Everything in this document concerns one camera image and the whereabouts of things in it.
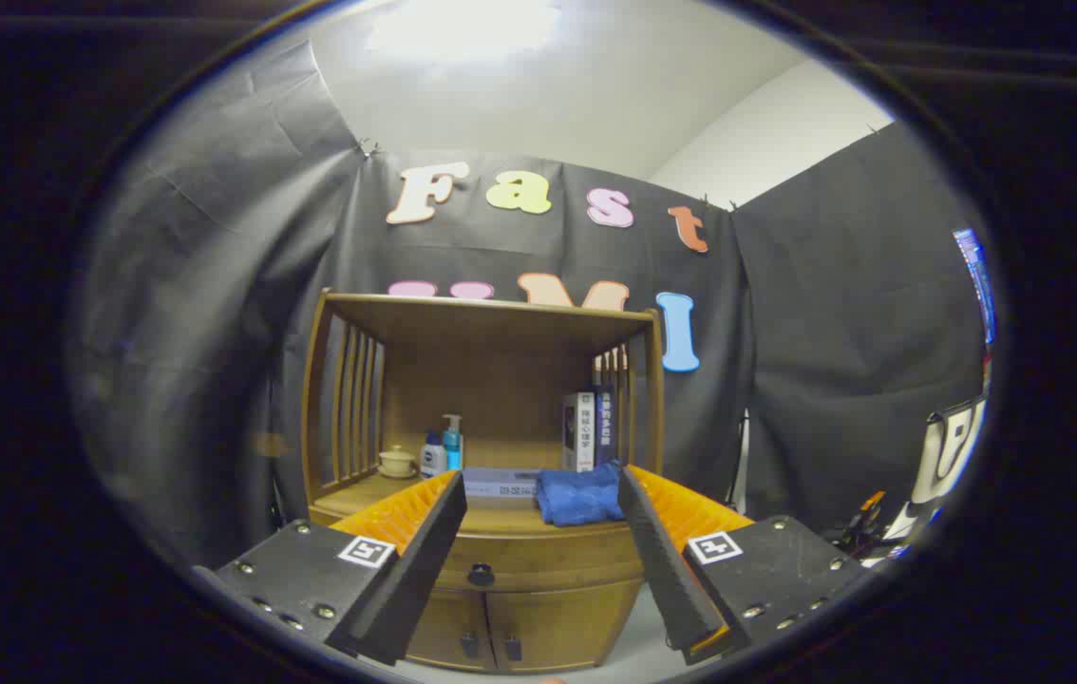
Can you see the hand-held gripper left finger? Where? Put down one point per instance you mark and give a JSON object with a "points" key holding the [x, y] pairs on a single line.
{"points": [[425, 570]]}

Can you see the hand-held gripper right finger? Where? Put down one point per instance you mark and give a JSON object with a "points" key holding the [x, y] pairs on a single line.
{"points": [[662, 560]]}

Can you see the wooden drawer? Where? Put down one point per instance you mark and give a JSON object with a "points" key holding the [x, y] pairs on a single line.
{"points": [[548, 560]]}

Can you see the wooden cabinet door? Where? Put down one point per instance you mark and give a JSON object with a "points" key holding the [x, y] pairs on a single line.
{"points": [[567, 622], [448, 632]]}

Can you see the wooden countertop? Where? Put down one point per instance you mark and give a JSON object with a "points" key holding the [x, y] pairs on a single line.
{"points": [[500, 518]]}

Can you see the wooden cabinet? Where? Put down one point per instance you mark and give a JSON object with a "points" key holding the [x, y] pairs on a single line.
{"points": [[500, 380]]}

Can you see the blue folded towel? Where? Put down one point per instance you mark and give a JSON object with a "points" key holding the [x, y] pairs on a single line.
{"points": [[581, 499]]}

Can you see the white lotion bottle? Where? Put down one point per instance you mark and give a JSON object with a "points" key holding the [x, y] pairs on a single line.
{"points": [[433, 461]]}

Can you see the cream lidded teacup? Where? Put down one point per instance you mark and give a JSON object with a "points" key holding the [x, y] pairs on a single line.
{"points": [[397, 463]]}

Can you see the white flat book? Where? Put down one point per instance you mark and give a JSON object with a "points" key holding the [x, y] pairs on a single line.
{"points": [[500, 483]]}

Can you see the blue pump bottle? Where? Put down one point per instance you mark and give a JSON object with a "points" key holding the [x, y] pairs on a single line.
{"points": [[452, 445]]}

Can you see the dark blue upright book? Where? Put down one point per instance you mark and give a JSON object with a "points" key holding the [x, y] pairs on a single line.
{"points": [[604, 427]]}

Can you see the grey upright book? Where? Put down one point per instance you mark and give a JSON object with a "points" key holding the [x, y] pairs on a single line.
{"points": [[578, 432]]}

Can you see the orange and black tool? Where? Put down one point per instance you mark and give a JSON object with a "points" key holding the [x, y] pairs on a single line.
{"points": [[866, 518]]}

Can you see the white bag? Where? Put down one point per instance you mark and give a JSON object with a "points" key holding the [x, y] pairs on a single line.
{"points": [[947, 446]]}

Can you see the black backdrop cloth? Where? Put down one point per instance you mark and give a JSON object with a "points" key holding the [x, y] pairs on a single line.
{"points": [[216, 285]]}

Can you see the bright screen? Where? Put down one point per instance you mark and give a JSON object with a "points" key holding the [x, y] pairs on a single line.
{"points": [[978, 285]]}

